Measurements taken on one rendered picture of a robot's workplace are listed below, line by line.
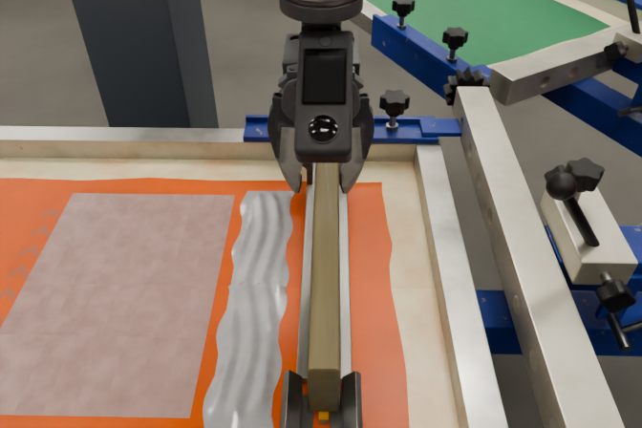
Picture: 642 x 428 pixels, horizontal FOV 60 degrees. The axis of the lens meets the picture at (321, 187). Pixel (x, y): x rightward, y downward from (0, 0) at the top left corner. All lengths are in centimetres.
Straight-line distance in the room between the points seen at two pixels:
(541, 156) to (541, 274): 201
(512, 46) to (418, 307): 73
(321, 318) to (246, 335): 14
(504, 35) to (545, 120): 159
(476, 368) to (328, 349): 17
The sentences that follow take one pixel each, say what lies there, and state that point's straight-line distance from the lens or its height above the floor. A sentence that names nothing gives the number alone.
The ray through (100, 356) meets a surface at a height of 95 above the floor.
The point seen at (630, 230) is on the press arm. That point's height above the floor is 104.
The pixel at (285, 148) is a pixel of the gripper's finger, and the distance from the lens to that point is 55.
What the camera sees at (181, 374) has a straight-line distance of 65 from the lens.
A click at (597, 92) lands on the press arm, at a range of 123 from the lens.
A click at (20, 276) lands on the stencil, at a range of 81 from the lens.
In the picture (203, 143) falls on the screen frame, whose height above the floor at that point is 99.
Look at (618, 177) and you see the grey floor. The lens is 266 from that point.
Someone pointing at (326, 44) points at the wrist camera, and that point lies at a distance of 48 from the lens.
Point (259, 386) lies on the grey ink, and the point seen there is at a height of 96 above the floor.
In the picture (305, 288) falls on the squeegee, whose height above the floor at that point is 99.
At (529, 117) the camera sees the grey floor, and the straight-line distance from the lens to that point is 289.
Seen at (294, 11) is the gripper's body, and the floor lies 131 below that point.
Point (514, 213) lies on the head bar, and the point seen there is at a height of 104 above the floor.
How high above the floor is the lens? 150
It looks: 41 degrees down
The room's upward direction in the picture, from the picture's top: straight up
